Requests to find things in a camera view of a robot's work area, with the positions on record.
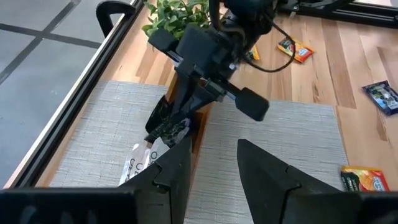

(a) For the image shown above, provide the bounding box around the dark blueberry tea packet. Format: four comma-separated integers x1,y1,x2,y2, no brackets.
144,95,192,149

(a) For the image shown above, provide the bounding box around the orange mango tea packet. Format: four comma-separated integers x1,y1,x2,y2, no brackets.
340,165,390,192

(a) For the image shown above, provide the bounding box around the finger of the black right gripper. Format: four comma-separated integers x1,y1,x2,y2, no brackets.
169,72,194,116
173,85,219,121

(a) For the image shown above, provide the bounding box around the small foil tea packet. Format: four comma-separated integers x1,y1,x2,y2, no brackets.
247,45,261,62

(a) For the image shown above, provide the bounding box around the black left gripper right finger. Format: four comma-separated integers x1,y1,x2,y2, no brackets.
237,138,362,224

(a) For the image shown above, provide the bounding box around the black aluminium table frame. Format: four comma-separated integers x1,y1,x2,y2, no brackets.
2,0,398,190

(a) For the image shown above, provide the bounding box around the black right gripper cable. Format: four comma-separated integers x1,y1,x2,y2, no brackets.
245,21,296,73

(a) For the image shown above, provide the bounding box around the green plant in white pot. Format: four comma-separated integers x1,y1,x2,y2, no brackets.
142,0,215,52

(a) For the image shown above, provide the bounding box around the brown wooden tea caddy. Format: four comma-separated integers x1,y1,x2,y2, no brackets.
164,74,214,175

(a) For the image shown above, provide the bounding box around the white Tazo tea packet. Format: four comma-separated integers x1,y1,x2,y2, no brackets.
146,138,170,169
119,142,153,186

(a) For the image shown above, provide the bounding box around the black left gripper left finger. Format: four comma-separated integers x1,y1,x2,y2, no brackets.
119,136,193,224

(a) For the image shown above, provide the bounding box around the black frame hook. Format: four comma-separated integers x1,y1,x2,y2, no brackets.
95,0,137,37

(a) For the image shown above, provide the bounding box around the dark blue tea packet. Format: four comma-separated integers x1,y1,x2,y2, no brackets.
361,80,398,116

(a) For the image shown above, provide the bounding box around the grey woven placemat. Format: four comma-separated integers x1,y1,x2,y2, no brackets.
49,80,349,224

